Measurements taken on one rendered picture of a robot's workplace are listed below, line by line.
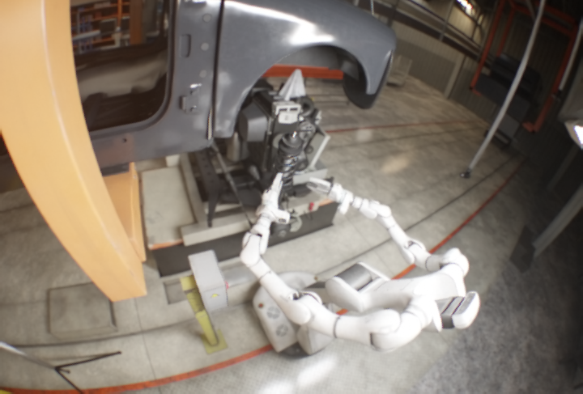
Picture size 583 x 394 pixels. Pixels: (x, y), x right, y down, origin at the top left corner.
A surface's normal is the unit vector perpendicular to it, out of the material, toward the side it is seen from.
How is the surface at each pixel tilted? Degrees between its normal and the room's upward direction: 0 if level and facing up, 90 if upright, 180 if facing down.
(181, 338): 0
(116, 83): 74
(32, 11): 90
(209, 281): 0
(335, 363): 0
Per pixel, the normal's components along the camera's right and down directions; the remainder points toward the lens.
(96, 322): 0.18, -0.76
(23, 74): 0.47, 0.62
